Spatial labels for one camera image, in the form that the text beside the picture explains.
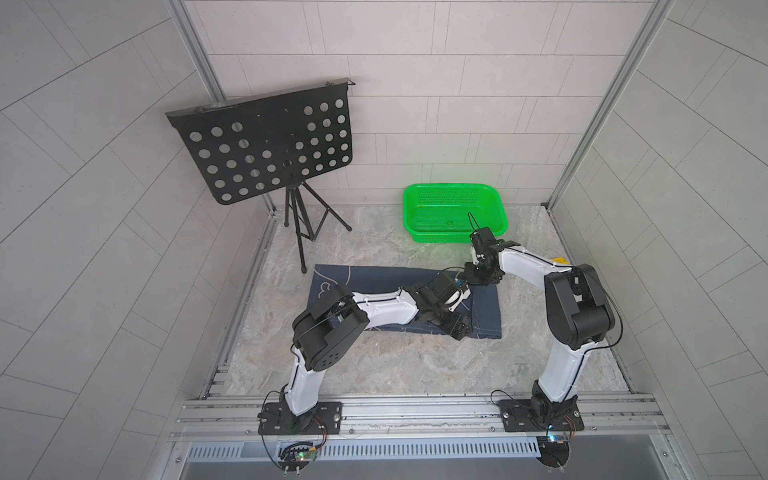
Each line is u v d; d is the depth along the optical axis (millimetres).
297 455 645
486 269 755
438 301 695
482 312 869
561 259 998
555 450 654
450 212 1161
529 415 706
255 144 680
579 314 495
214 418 712
